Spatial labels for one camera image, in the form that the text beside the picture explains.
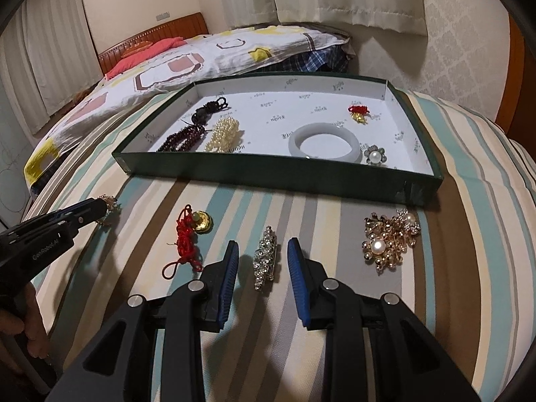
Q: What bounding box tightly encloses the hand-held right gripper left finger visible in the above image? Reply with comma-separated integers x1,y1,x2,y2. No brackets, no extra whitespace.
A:
44,241,241,402

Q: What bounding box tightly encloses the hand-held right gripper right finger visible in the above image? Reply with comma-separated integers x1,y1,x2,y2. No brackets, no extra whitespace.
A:
287,237,482,402

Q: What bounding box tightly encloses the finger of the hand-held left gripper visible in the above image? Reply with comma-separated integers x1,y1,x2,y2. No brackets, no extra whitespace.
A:
54,198,109,219
66,208,108,227

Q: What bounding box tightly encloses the gold crystal brooch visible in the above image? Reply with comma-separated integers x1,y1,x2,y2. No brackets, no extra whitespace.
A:
96,194,122,227

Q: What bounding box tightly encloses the long rhinestone brooch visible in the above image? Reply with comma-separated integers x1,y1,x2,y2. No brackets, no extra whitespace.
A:
252,225,278,292

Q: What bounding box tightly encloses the dark red bead bracelet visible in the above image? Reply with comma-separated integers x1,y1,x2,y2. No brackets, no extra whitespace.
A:
156,123,208,154

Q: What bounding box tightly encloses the pale jade bangle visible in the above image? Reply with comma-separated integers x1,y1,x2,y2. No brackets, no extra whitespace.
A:
287,123,362,163

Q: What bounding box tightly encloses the silver pearl flower brooch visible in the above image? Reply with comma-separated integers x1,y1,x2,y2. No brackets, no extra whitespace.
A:
362,144,388,168

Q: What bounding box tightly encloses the pearl bracelet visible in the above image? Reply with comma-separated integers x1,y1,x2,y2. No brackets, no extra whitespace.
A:
204,117,242,153

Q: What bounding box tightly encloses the dark knotted cord pendant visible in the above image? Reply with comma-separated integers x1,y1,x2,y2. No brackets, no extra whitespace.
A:
193,96,230,126

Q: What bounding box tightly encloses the dark green cardboard box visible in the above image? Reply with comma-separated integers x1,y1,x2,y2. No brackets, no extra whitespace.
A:
113,71,445,207

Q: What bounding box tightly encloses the small red knot gold charm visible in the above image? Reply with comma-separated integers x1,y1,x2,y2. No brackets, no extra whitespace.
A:
347,104,373,126

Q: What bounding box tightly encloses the person's left hand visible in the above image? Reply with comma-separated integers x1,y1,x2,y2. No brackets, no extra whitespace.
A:
0,282,49,376

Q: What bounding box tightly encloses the striped tablecloth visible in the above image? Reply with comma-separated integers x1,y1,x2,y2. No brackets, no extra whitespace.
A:
31,88,536,402

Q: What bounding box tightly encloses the gold pearl flower brooch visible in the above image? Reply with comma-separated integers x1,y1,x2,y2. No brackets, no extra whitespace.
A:
362,213,420,276

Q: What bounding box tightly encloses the rhinestone pearl brooch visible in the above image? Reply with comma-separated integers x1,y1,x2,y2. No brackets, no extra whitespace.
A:
395,208,422,236

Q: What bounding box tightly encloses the pink pillow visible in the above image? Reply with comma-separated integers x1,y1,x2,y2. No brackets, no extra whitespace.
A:
104,37,187,80

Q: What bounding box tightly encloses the wooden headboard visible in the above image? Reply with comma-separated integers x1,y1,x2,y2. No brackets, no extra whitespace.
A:
96,12,209,74

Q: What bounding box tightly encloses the patterned white bedspread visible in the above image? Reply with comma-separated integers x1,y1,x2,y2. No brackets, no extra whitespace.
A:
23,25,353,196

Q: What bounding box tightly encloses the blue plaid bed sheet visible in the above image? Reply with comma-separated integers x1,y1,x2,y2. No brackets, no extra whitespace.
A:
278,46,357,74

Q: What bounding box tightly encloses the brown wooden door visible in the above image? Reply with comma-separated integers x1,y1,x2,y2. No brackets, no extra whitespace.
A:
508,12,536,145

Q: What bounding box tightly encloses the gold charm on red cord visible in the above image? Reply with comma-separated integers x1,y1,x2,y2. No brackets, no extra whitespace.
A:
162,204,214,279

